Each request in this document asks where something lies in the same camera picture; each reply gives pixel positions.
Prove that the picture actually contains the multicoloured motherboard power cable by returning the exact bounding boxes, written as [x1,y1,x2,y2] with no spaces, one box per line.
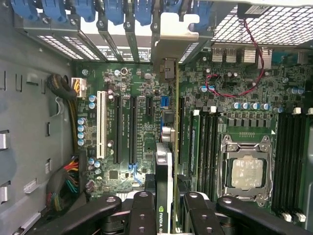
[45,149,88,213]

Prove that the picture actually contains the silver CPU in socket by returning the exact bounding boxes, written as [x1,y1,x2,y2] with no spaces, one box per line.
[220,133,274,206]

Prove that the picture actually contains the black chassis intrusion switch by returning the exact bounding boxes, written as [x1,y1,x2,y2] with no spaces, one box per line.
[236,2,271,20]

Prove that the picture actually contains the white PCI expansion slot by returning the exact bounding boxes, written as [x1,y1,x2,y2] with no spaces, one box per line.
[96,90,108,160]

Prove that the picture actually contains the teal port connector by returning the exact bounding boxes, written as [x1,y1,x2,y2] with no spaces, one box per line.
[271,50,298,67]

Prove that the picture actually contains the silver rear port block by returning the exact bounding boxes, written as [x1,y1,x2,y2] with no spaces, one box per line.
[224,47,237,64]
[256,47,273,71]
[211,47,225,63]
[237,47,257,66]

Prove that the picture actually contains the metal slot cover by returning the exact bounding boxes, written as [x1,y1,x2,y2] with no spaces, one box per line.
[124,22,142,63]
[97,21,125,62]
[77,30,110,62]

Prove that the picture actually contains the black RAM slot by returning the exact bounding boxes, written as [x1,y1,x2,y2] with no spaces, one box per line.
[200,106,208,196]
[291,107,308,216]
[206,105,217,196]
[282,106,302,222]
[297,106,313,223]
[214,106,222,196]
[277,107,293,216]

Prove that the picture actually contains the CPU with thermal paste residue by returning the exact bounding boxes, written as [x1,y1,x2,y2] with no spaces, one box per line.
[231,158,264,190]

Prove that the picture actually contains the white power connector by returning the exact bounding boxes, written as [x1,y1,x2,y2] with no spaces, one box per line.
[70,77,88,98]

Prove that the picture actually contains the red black twisted wire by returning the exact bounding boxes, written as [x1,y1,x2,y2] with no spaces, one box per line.
[204,18,267,98]

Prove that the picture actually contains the black open PC case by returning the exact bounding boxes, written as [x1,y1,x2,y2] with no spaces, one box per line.
[0,0,313,235]

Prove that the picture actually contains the short black expansion slot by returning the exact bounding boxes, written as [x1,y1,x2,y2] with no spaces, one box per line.
[146,96,154,118]

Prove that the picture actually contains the green motherboard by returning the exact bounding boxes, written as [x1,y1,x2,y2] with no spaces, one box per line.
[73,60,313,221]

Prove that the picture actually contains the black sleeved power cable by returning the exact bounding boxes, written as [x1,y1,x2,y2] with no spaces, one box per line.
[46,73,80,156]

